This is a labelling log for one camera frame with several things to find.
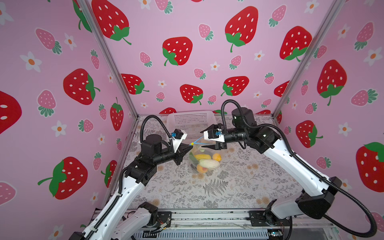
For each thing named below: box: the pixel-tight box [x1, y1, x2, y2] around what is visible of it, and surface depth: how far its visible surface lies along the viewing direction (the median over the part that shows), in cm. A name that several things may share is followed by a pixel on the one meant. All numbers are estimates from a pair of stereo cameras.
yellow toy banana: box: [194, 154, 212, 160], surface depth 88 cm
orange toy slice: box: [196, 164, 208, 173], surface depth 85 cm
